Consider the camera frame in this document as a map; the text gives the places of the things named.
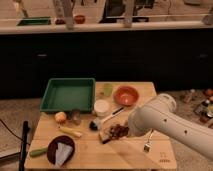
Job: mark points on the black stand post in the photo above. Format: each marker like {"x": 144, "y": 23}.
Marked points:
{"x": 23, "y": 146}

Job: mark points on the silver fork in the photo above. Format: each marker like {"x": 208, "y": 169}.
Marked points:
{"x": 148, "y": 143}

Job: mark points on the green cucumber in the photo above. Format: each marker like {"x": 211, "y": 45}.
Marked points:
{"x": 37, "y": 152}

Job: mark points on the white folded napkin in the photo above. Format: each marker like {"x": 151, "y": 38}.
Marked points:
{"x": 62, "y": 153}

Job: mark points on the small metal cup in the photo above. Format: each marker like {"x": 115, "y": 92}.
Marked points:
{"x": 75, "y": 117}

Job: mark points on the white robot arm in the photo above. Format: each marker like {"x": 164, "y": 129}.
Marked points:
{"x": 158, "y": 114}

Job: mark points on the dish brush white handle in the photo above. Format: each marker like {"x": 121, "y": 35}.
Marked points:
{"x": 97, "y": 122}

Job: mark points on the white paper cup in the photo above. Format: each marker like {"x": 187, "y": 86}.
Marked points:
{"x": 101, "y": 107}

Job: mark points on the small onion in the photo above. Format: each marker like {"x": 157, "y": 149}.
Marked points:
{"x": 60, "y": 117}

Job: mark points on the background red bowl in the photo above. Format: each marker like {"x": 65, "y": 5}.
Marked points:
{"x": 79, "y": 19}

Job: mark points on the green plastic tray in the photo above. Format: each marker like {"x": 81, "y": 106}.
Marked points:
{"x": 66, "y": 94}

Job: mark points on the dark grape bunch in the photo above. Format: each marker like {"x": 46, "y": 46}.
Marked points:
{"x": 118, "y": 131}

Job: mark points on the wooden block sponge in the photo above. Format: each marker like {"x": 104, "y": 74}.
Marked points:
{"x": 108, "y": 134}

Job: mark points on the dark brown plate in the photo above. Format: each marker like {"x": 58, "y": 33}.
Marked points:
{"x": 53, "y": 146}

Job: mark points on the green translucent cup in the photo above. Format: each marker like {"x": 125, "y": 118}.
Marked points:
{"x": 107, "y": 89}

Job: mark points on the orange bowl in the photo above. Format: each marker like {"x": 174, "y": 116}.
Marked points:
{"x": 126, "y": 95}

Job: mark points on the background green tray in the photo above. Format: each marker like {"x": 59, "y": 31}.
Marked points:
{"x": 35, "y": 21}

